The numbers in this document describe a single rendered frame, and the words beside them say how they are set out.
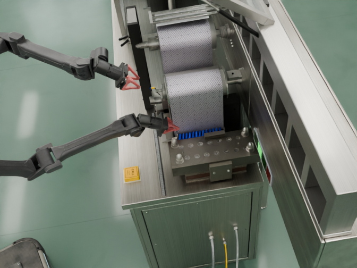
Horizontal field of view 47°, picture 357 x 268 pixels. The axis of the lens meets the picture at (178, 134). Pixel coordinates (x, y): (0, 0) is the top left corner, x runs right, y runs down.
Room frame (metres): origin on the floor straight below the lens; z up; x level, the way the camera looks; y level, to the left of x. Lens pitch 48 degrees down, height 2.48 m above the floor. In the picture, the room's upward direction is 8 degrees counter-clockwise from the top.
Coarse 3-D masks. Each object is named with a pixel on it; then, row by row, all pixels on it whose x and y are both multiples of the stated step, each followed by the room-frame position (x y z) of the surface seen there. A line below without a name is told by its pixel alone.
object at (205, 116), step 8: (208, 104) 1.31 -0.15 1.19; (216, 104) 1.31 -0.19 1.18; (176, 112) 1.31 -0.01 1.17; (184, 112) 1.31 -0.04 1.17; (192, 112) 1.31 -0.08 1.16; (200, 112) 1.31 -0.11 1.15; (208, 112) 1.31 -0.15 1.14; (216, 112) 1.31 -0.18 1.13; (176, 120) 1.31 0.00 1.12; (184, 120) 1.31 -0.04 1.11; (192, 120) 1.31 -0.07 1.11; (200, 120) 1.31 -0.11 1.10; (208, 120) 1.31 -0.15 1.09; (216, 120) 1.31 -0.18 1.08; (184, 128) 1.31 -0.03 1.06; (192, 128) 1.31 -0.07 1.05; (200, 128) 1.31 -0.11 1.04; (208, 128) 1.31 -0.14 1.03; (176, 136) 1.31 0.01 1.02
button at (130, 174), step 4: (124, 168) 1.23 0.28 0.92; (128, 168) 1.23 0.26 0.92; (132, 168) 1.23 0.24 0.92; (136, 168) 1.22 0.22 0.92; (124, 172) 1.21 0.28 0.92; (128, 172) 1.21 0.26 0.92; (132, 172) 1.20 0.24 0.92; (136, 172) 1.20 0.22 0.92; (124, 176) 1.19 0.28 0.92; (128, 176) 1.18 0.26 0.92; (132, 176) 1.18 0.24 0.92; (136, 176) 1.18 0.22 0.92; (128, 180) 1.17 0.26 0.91; (132, 180) 1.17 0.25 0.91
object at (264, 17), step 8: (216, 0) 1.18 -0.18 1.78; (224, 0) 1.18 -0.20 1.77; (232, 0) 1.19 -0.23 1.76; (256, 0) 1.32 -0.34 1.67; (216, 8) 1.16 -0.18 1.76; (232, 8) 1.18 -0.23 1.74; (240, 8) 1.18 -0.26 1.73; (248, 8) 1.18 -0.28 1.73; (264, 8) 1.25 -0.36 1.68; (232, 16) 1.17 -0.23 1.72; (248, 16) 1.18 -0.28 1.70; (256, 16) 1.18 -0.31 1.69; (264, 16) 1.18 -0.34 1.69; (272, 16) 1.21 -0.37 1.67; (240, 24) 1.16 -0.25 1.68; (264, 24) 1.18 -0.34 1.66; (256, 32) 1.17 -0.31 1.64
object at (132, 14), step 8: (128, 8) 1.78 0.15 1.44; (136, 8) 1.79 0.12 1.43; (128, 16) 1.71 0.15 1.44; (136, 16) 1.72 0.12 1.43; (128, 24) 1.64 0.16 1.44; (136, 24) 1.64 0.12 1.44; (136, 32) 1.64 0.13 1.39; (136, 40) 1.64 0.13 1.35; (136, 48) 1.64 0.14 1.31; (136, 56) 1.64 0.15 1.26; (144, 56) 1.78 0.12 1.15; (136, 64) 1.64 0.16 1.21; (144, 64) 1.64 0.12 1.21; (144, 72) 1.64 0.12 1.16; (144, 80) 1.64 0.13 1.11; (144, 88) 1.64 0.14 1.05; (144, 96) 1.64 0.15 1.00; (144, 104) 1.64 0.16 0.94
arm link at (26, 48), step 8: (16, 32) 1.60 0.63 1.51; (16, 40) 1.55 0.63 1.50; (24, 40) 1.56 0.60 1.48; (24, 48) 1.52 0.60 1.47; (32, 48) 1.51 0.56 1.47; (40, 48) 1.50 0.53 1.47; (48, 48) 1.49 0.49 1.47; (24, 56) 1.55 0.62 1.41; (32, 56) 1.49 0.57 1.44; (40, 56) 1.46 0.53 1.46; (48, 56) 1.44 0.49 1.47; (56, 56) 1.43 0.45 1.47; (64, 56) 1.42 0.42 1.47; (72, 56) 1.41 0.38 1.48; (56, 64) 1.41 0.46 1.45; (64, 64) 1.37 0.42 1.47; (72, 64) 1.35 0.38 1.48; (72, 72) 1.36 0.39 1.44; (80, 72) 1.33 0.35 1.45; (88, 72) 1.34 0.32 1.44
